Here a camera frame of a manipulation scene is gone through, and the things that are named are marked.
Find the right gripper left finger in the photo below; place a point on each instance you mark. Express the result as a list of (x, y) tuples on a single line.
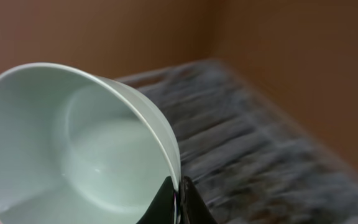
[(162, 208)]

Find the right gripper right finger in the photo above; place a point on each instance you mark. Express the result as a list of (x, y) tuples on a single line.
[(193, 210)]

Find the mint green bowl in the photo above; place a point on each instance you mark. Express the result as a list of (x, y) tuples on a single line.
[(77, 148)]

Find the grey dishwasher rack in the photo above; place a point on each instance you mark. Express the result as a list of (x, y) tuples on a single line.
[(248, 164)]

